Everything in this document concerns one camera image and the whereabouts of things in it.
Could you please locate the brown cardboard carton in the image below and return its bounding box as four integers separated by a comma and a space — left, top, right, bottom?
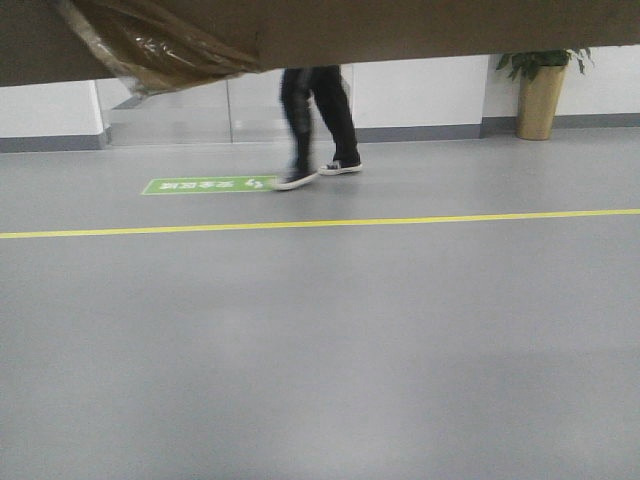
1, 1, 639, 95

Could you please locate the green floor sign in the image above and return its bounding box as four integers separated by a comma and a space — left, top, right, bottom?
141, 175, 276, 195

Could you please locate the walking person in black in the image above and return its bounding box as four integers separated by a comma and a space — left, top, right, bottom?
274, 65, 362, 191

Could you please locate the gold planter pot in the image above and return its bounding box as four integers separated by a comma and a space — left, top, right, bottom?
516, 66, 567, 141

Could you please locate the green potted plant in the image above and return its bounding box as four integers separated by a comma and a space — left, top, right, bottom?
495, 48, 594, 81

